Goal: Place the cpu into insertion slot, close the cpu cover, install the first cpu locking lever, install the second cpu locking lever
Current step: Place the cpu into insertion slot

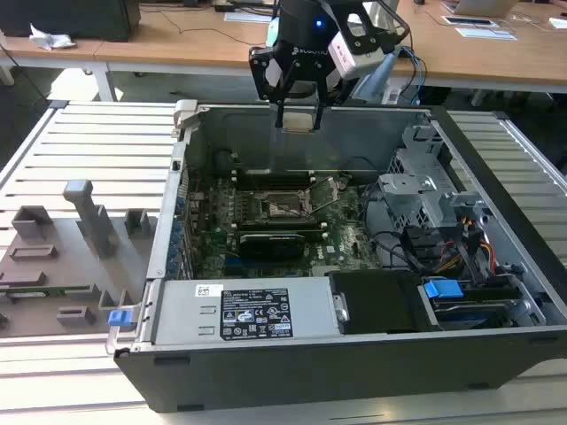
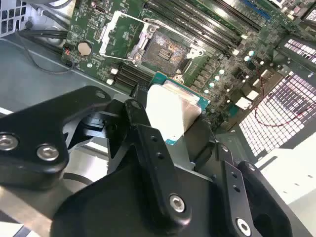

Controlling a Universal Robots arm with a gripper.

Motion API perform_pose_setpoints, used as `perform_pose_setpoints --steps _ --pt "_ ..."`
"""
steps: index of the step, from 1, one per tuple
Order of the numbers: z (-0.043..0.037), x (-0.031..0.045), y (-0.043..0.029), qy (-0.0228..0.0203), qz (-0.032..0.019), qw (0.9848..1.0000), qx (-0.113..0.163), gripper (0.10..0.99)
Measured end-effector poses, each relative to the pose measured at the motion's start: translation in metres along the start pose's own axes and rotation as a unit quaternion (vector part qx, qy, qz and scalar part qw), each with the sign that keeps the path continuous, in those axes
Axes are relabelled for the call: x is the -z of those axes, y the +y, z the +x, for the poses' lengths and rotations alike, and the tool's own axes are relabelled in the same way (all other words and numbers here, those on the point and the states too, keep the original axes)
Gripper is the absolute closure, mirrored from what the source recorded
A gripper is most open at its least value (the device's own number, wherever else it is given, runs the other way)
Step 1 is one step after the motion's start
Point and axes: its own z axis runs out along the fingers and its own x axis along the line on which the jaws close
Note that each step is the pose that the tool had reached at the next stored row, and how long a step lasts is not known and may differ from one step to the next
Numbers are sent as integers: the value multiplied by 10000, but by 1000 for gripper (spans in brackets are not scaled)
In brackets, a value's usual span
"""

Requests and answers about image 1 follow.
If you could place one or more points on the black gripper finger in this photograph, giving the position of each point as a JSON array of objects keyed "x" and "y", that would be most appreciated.
[
  {"x": 260, "y": 75},
  {"x": 325, "y": 88}
]

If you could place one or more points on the silver CPU plate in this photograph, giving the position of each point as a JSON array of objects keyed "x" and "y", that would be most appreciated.
[{"x": 299, "y": 121}]

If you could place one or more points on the CPU socket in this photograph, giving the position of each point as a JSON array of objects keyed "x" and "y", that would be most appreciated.
[{"x": 283, "y": 206}]

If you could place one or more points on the blue expansion slot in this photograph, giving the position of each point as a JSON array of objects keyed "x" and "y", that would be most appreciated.
[{"x": 235, "y": 267}]

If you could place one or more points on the black drive cover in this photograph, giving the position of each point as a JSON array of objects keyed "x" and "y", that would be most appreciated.
[{"x": 381, "y": 301}]

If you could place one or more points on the pale blue teach pendant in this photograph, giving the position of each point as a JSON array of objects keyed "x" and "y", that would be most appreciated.
[{"x": 382, "y": 73}]

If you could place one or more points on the white paper sheet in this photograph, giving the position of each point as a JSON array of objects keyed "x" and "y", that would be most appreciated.
[
  {"x": 485, "y": 33},
  {"x": 246, "y": 17}
]

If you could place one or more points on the metal disk bay cage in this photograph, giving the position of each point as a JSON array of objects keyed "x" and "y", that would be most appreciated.
[{"x": 407, "y": 195}]

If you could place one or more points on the wooden desk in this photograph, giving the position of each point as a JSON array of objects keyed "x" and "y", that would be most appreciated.
[
  {"x": 48, "y": 55},
  {"x": 465, "y": 57}
]

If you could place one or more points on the green motherboard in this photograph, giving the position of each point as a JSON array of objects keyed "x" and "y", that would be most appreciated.
[{"x": 345, "y": 239}]

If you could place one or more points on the white framed tablet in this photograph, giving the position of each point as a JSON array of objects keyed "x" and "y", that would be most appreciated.
[{"x": 467, "y": 20}]

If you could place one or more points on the black graphics card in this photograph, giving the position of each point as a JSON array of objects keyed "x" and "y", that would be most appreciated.
[{"x": 272, "y": 248}]

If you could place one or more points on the silver laptop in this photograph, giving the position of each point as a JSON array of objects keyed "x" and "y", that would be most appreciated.
[{"x": 483, "y": 5}]

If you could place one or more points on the black computer tower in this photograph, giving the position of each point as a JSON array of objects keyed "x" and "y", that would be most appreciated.
[{"x": 66, "y": 17}]

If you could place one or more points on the crumpled white paper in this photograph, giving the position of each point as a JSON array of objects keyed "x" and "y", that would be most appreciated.
[{"x": 51, "y": 40}]

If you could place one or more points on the blue disk carrier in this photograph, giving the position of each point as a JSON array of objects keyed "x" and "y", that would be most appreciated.
[{"x": 443, "y": 290}]

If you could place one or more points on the grey power supply unit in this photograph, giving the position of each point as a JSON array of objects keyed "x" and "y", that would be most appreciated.
[{"x": 177, "y": 310}]

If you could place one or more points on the grey parts rack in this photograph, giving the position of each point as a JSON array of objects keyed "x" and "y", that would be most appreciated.
[{"x": 57, "y": 248}]

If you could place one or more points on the blue case latch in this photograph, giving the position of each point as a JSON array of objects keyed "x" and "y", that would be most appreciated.
[{"x": 120, "y": 319}]

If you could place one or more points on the black open PC case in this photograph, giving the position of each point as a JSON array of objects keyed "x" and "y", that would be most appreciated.
[{"x": 310, "y": 376}]

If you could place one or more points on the green RAM stick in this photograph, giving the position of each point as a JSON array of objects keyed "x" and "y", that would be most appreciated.
[{"x": 53, "y": 291}]

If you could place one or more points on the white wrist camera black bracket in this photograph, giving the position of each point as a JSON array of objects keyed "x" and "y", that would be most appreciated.
[{"x": 354, "y": 57}]

